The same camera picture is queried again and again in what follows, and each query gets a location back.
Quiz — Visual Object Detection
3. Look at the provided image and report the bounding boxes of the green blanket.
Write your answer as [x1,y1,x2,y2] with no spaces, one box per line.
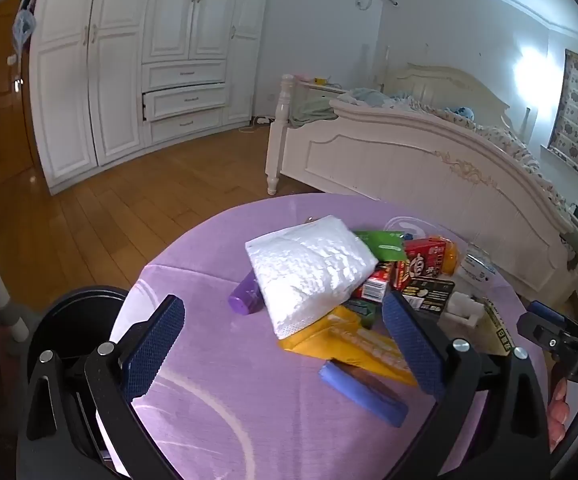
[289,96,340,128]

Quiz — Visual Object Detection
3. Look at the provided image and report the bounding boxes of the light blue blanket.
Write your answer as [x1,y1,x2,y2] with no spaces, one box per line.
[339,87,420,111]

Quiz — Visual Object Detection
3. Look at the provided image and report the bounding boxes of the red milk carton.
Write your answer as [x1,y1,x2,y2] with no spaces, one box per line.
[393,237,448,291]

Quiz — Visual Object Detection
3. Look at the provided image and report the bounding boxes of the small white box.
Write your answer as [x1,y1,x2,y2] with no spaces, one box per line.
[441,291,484,328]

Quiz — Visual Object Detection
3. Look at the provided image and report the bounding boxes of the purple bottle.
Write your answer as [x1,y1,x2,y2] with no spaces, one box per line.
[228,272,265,317]

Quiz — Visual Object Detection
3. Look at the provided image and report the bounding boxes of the white power strip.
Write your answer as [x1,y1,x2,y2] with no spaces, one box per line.
[241,116,275,133]

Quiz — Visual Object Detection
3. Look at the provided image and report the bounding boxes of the black packet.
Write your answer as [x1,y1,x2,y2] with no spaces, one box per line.
[403,276,456,313]

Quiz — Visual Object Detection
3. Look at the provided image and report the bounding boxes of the pale yellow printed packet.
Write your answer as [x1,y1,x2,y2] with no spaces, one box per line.
[481,296,518,358]

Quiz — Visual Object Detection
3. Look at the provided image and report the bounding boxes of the white nightstand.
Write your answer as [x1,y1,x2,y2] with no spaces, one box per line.
[294,77,350,111]

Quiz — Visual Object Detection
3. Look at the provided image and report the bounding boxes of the dark green packet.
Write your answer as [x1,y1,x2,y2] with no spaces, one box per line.
[348,300,381,319]

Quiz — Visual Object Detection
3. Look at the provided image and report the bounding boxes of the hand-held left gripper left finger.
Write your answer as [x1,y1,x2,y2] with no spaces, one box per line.
[16,294,186,480]

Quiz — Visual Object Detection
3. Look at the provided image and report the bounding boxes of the clear plastic bag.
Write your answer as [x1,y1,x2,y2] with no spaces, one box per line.
[461,240,502,286]

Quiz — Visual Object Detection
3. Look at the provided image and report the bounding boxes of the blue hanging bag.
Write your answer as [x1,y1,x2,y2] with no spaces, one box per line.
[13,0,37,56]

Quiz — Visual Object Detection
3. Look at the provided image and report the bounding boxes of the orange snack packet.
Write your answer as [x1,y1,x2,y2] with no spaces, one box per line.
[429,237,460,277]

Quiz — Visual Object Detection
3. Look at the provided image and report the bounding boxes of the black bin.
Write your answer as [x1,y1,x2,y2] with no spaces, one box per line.
[26,286,130,461]

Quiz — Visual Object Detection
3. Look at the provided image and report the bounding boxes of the white wardrobe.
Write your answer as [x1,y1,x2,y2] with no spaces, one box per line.
[29,0,275,196]

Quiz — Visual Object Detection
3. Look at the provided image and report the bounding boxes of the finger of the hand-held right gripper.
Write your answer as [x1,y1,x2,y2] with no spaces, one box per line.
[517,311,572,357]
[530,300,570,330]

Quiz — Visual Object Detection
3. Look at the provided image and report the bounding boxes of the person's right hand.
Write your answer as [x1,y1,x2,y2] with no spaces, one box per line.
[548,377,578,453]

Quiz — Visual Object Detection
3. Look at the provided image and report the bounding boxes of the blue wrapped bar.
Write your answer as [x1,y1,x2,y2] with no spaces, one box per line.
[319,360,409,428]

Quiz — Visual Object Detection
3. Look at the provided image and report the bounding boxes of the cream wooden bed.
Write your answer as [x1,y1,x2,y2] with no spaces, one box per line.
[265,62,578,311]

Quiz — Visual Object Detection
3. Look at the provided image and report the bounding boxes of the purple tablecloth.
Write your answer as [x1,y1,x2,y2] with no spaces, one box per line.
[109,192,550,480]

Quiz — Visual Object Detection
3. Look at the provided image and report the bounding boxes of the small red box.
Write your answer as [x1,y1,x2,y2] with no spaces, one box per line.
[356,260,395,303]

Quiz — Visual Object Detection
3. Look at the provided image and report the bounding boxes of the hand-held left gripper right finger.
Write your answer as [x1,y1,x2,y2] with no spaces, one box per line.
[381,290,552,480]

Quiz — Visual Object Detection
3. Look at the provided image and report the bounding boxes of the white tissue pack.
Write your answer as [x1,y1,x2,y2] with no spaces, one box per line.
[245,215,380,338]

